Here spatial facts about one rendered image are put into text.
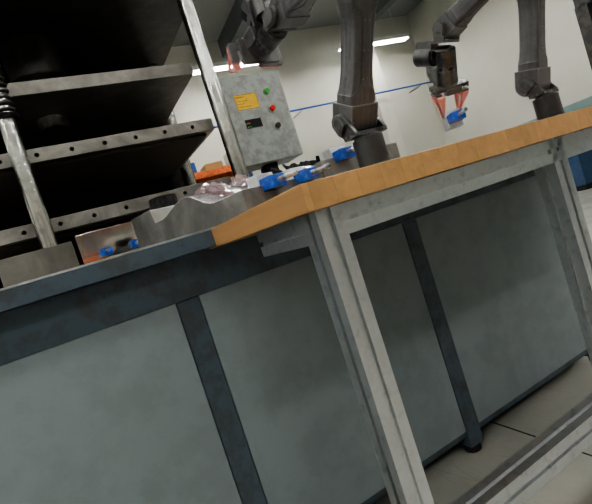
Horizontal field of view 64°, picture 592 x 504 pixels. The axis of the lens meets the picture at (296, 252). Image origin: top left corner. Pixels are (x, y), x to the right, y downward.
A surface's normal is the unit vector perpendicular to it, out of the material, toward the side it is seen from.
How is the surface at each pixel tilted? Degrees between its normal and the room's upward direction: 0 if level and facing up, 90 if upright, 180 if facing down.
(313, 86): 90
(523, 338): 90
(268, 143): 90
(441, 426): 90
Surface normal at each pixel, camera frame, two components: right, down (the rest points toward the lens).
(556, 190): -0.84, 0.29
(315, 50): 0.37, -0.07
